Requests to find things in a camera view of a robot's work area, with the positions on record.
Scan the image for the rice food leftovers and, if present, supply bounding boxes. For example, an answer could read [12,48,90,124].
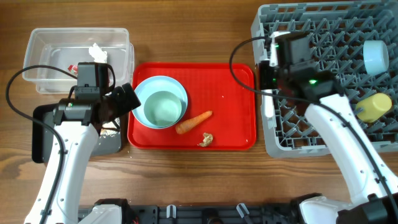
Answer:
[99,118,121,138]

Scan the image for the light blue plate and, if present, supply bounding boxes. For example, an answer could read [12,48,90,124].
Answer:
[132,76,188,129]

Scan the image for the green bowl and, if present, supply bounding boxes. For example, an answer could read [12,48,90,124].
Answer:
[144,91,182,129]

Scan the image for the white tissue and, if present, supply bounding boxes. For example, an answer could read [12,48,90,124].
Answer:
[88,43,108,63]

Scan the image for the red candy wrapper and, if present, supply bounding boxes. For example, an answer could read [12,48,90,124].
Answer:
[68,65,78,75]

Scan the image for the orange carrot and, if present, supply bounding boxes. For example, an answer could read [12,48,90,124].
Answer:
[175,111,213,134]

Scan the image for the yellow plastic cup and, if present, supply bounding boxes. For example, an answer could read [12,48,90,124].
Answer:
[356,93,392,123]

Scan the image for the light blue bowl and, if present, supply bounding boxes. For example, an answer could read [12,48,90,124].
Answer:
[363,40,389,75]

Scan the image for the white plastic spoon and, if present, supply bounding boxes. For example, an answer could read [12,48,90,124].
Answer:
[269,31,290,68]

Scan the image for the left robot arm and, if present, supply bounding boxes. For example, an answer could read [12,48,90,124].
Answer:
[24,83,141,223]

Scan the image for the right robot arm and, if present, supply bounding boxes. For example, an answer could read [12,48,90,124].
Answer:
[258,60,397,223]

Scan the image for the grey dishwasher rack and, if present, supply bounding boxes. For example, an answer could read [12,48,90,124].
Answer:
[251,1,397,158]

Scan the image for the clear plastic waste bin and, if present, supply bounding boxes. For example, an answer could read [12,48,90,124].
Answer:
[23,27,135,86]

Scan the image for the black waste tray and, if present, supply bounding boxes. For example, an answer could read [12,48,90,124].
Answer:
[32,104,127,164]

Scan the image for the red serving tray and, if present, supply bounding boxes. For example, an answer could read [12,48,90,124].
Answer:
[127,62,257,151]

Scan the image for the ginger root piece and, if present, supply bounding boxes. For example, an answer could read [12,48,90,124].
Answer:
[198,133,213,147]

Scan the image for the right black cable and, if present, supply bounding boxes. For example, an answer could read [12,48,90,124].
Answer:
[229,36,398,218]

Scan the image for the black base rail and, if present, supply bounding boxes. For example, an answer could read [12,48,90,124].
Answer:
[121,203,292,224]

